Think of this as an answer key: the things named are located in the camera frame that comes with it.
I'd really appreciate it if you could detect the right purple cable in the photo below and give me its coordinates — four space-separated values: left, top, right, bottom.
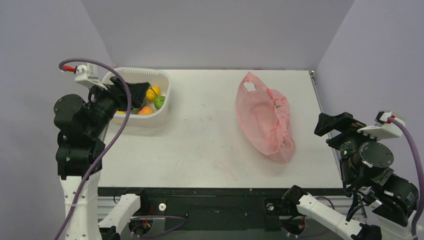
314 117 424 239

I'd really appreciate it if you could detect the fake yellow pear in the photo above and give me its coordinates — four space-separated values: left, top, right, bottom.
145 89 158 102

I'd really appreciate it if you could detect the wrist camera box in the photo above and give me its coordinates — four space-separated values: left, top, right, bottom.
357 110 405 141
74 62 108 90

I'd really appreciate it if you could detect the white plastic basin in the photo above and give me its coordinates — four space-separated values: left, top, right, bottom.
114 67 171 128

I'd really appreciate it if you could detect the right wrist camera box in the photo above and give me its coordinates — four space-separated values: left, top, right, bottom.
357 110 405 141

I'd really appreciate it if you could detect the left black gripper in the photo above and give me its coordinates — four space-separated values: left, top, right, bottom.
85 75 148 137

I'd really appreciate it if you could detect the pink plastic bag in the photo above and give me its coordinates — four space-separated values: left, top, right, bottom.
235 72 296 164

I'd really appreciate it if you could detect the fake green lime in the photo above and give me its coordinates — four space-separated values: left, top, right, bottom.
153 95 166 110

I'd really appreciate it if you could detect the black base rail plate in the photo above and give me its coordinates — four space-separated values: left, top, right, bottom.
97 187 345 232

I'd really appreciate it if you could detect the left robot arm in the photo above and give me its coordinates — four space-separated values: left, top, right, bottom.
53 76 150 240

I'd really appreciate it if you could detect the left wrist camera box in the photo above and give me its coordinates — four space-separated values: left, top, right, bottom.
74 62 108 90

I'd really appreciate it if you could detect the fake orange peach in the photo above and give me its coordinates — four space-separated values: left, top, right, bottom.
137 106 155 115

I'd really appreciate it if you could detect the purple cable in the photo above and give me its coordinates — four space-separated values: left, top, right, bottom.
52 58 190 240
314 117 424 239

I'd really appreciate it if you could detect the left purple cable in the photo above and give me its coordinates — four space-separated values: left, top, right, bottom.
52 58 190 240

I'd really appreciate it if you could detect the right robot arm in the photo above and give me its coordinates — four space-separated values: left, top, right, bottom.
281 110 424 240

